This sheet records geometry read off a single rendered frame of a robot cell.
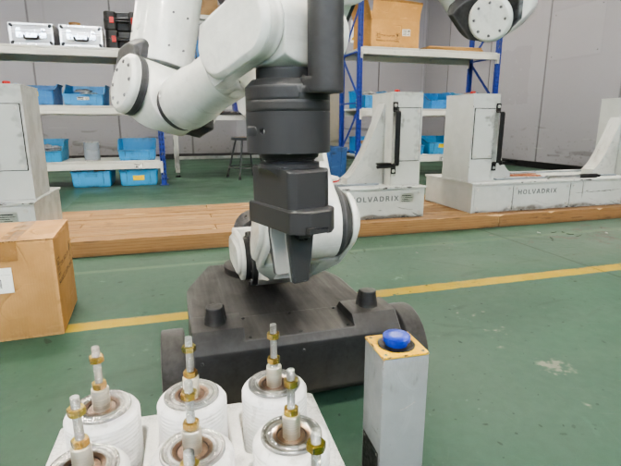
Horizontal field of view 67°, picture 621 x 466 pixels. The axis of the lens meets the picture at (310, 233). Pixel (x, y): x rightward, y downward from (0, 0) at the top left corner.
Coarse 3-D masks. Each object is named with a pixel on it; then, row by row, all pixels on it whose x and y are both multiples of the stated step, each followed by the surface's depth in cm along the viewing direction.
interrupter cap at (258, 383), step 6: (264, 372) 72; (282, 372) 72; (252, 378) 70; (258, 378) 70; (264, 378) 70; (282, 378) 70; (252, 384) 68; (258, 384) 68; (264, 384) 69; (282, 384) 69; (252, 390) 66; (258, 390) 67; (264, 390) 66; (270, 390) 67; (276, 390) 67; (282, 390) 66; (258, 396) 66; (264, 396) 65; (270, 396) 65; (276, 396) 65; (282, 396) 65
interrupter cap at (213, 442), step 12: (180, 432) 57; (204, 432) 58; (216, 432) 57; (168, 444) 55; (180, 444) 56; (204, 444) 56; (216, 444) 55; (168, 456) 53; (180, 456) 54; (204, 456) 54; (216, 456) 53
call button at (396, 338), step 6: (390, 330) 68; (396, 330) 68; (402, 330) 68; (384, 336) 67; (390, 336) 66; (396, 336) 66; (402, 336) 66; (408, 336) 66; (390, 342) 66; (396, 342) 65; (402, 342) 65; (408, 342) 66; (396, 348) 66; (402, 348) 66
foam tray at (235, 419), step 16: (144, 416) 73; (240, 416) 74; (320, 416) 73; (144, 432) 71; (240, 432) 69; (64, 448) 66; (144, 448) 71; (240, 448) 66; (336, 448) 66; (48, 464) 62; (144, 464) 62; (240, 464) 62; (336, 464) 62
